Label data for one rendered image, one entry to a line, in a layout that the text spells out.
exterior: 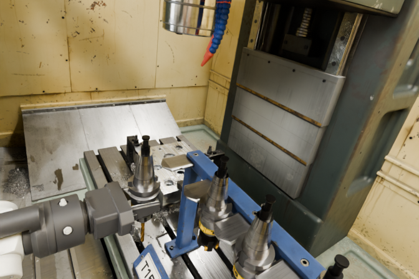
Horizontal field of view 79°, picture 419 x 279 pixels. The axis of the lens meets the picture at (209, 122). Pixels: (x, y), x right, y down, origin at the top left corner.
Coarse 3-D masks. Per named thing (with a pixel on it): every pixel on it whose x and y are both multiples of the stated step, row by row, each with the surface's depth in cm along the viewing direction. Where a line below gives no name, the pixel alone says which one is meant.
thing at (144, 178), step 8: (144, 160) 47; (152, 160) 48; (136, 168) 48; (144, 168) 48; (152, 168) 49; (136, 176) 48; (144, 176) 48; (152, 176) 49; (136, 184) 49; (144, 184) 49; (152, 184) 50
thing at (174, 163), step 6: (174, 156) 63; (180, 156) 63; (186, 156) 64; (162, 162) 60; (168, 162) 60; (174, 162) 61; (180, 162) 61; (186, 162) 61; (192, 162) 62; (168, 168) 58; (174, 168) 58; (180, 168) 59
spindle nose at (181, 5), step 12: (168, 0) 64; (180, 0) 62; (192, 0) 62; (204, 0) 62; (216, 0) 64; (168, 12) 65; (180, 12) 63; (192, 12) 63; (204, 12) 64; (168, 24) 66; (180, 24) 64; (192, 24) 64; (204, 24) 65; (204, 36) 67
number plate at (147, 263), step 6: (144, 258) 67; (150, 258) 66; (144, 264) 66; (150, 264) 65; (138, 270) 66; (144, 270) 65; (150, 270) 64; (156, 270) 63; (144, 276) 64; (150, 276) 63; (156, 276) 62
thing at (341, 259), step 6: (336, 258) 29; (342, 258) 29; (336, 264) 29; (342, 264) 28; (348, 264) 28; (330, 270) 30; (336, 270) 29; (342, 270) 29; (324, 276) 30; (330, 276) 29; (336, 276) 29; (342, 276) 29
